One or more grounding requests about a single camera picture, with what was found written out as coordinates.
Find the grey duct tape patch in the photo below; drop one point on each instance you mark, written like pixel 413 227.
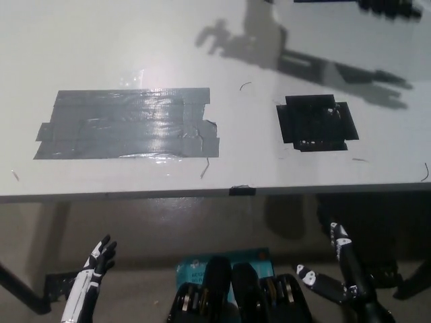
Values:
pixel 128 124

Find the black table leg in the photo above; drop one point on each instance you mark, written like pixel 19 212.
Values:
pixel 415 282
pixel 23 289

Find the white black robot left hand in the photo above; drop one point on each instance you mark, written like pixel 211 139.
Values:
pixel 81 289

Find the black tripod with metal legs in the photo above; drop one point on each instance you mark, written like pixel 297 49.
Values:
pixel 387 7

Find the black tape floor patch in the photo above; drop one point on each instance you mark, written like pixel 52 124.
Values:
pixel 59 286

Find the small black tape strip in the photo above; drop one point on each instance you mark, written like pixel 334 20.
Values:
pixel 242 191

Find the teal cardboard box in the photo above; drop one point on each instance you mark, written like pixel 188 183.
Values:
pixel 193 270

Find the clear tape piece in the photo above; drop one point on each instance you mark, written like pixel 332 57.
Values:
pixel 131 77

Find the black robot torso blocks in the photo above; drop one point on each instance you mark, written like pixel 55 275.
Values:
pixel 242 296

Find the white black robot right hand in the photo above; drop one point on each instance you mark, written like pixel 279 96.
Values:
pixel 347 269

